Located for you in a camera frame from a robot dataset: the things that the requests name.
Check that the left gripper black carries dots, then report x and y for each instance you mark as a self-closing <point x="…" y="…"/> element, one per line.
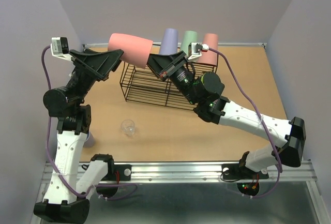
<point x="101" y="64"/>

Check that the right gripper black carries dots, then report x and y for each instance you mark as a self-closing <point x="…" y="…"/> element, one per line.
<point x="160" y="64"/>

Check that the purple plastic cup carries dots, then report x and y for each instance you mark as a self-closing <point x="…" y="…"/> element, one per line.
<point x="90" y="141"/>
<point x="169" y="44"/>

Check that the red plastic cup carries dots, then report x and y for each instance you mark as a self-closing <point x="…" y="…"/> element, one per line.
<point x="136" y="49"/>

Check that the black wire dish rack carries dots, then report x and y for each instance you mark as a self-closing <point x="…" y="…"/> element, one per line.
<point x="155" y="89"/>

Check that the green plastic cup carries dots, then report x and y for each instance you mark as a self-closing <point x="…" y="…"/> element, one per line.
<point x="189" y="37"/>

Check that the pink plastic cup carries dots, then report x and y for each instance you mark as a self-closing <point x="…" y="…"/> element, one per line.
<point x="209" y="57"/>

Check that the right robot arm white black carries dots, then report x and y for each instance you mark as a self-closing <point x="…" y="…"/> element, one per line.
<point x="287" y="137"/>

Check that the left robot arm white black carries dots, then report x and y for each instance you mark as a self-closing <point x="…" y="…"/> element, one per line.
<point x="67" y="197"/>

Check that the clear glass cup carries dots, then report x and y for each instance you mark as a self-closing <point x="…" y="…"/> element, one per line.
<point x="128" y="127"/>

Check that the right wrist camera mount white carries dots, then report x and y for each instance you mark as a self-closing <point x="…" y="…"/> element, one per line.
<point x="195" y="50"/>

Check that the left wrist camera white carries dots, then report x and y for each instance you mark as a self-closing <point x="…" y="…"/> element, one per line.
<point x="60" y="48"/>

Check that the aluminium back rail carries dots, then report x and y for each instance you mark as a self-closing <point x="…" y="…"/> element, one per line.
<point x="223" y="44"/>

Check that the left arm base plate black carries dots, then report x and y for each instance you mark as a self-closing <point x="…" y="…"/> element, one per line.
<point x="121" y="173"/>

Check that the aluminium front rail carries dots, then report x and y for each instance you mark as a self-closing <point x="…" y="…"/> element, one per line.
<point x="198" y="172"/>

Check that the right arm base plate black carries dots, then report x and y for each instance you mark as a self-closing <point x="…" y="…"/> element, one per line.
<point x="230" y="175"/>

